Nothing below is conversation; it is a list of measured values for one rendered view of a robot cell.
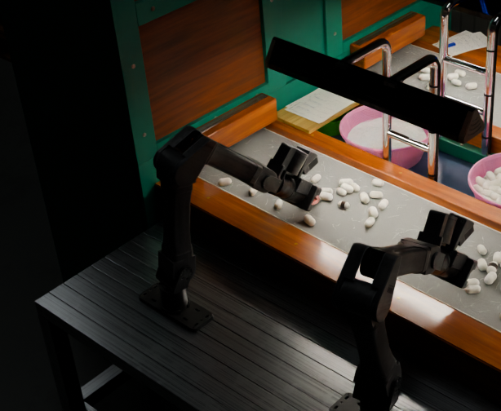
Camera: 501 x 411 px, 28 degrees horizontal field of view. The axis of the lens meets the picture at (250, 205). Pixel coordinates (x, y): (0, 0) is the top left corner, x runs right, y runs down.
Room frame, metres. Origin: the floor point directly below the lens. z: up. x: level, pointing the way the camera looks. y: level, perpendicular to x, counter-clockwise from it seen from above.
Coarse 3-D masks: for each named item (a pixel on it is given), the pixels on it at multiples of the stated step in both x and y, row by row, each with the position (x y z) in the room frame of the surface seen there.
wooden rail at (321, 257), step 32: (160, 192) 2.28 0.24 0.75; (192, 192) 2.24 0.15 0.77; (224, 192) 2.23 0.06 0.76; (192, 224) 2.20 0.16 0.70; (224, 224) 2.09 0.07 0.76; (256, 224) 2.07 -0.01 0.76; (288, 224) 2.06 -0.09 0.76; (256, 256) 2.01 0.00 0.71; (288, 256) 1.93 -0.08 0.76; (320, 256) 1.92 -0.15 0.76; (320, 288) 1.85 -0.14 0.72; (384, 320) 1.71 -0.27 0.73; (416, 320) 1.66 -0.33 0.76; (448, 320) 1.65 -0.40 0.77; (416, 352) 1.64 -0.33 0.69; (448, 352) 1.58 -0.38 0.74; (480, 352) 1.54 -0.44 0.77; (480, 384) 1.52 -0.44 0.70
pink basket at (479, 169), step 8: (480, 160) 2.25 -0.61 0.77; (488, 160) 2.26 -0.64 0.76; (496, 160) 2.27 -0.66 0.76; (472, 168) 2.22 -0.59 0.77; (480, 168) 2.24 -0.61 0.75; (488, 168) 2.26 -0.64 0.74; (496, 168) 2.26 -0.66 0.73; (472, 176) 2.21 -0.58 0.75; (480, 176) 2.23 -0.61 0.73; (472, 184) 2.18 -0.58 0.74; (480, 200) 2.11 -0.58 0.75; (488, 200) 2.07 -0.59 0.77
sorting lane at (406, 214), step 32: (256, 160) 2.41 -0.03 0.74; (320, 160) 2.38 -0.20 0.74; (256, 192) 2.25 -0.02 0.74; (352, 192) 2.20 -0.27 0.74; (384, 192) 2.19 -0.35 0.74; (320, 224) 2.08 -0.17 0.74; (352, 224) 2.06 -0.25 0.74; (384, 224) 2.05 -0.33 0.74; (416, 224) 2.04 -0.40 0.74; (480, 224) 2.01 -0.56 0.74; (480, 256) 1.89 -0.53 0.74; (416, 288) 1.79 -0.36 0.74; (448, 288) 1.79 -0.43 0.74; (480, 320) 1.66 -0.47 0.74
